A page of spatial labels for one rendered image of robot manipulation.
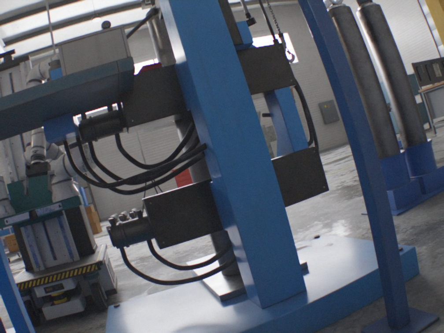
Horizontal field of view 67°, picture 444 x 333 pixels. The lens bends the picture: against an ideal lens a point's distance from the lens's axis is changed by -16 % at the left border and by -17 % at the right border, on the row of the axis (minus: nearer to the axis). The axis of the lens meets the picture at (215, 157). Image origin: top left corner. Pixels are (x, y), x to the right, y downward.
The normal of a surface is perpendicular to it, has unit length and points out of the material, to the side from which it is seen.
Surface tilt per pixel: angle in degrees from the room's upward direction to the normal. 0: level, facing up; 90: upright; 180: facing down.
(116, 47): 90
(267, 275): 90
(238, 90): 90
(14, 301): 90
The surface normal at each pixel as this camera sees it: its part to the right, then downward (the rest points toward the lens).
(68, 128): 0.22, -0.10
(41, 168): 0.00, -0.45
